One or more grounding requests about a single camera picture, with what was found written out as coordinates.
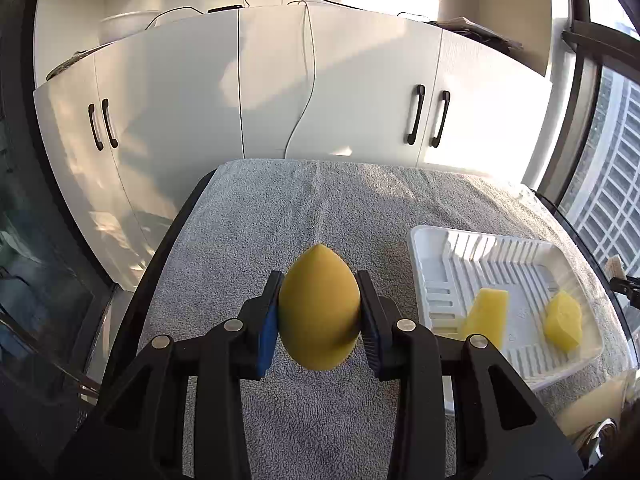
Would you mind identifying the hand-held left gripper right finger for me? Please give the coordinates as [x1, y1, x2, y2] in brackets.
[354, 270, 587, 480]

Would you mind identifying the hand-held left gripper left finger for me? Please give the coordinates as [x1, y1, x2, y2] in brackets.
[57, 270, 286, 480]

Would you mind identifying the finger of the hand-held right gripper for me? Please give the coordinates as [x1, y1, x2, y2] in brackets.
[609, 275, 640, 312]

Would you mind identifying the yellow egg-shaped sponge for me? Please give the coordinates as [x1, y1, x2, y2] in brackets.
[278, 243, 362, 372]

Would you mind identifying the white plastic tray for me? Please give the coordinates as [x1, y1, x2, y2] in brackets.
[408, 225, 604, 392]

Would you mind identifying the yellow faceted sponge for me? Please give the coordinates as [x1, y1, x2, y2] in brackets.
[543, 292, 583, 352]

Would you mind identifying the yellow wedge sponge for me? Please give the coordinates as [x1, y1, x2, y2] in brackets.
[456, 288, 510, 351]

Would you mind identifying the black table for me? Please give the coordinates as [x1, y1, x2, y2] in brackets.
[97, 167, 640, 480]

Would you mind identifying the grey towel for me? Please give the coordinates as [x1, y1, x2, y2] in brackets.
[137, 158, 632, 480]

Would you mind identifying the white cabinet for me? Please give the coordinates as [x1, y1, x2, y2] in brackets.
[32, 2, 553, 291]

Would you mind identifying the pile of papers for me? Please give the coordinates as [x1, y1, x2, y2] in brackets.
[427, 16, 523, 53]

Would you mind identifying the dark flat object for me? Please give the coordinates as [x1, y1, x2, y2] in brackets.
[46, 42, 116, 81]

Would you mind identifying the white bowl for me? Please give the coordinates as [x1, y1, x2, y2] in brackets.
[100, 11, 161, 43]

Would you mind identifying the dark window frame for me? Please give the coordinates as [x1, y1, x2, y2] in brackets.
[520, 0, 640, 201]

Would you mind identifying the black cabinet handle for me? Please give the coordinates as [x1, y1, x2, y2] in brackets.
[404, 84, 426, 146]
[429, 90, 451, 148]
[101, 98, 119, 149]
[88, 104, 104, 151]

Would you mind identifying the white hanging cable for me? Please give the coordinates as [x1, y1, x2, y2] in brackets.
[285, 2, 317, 159]

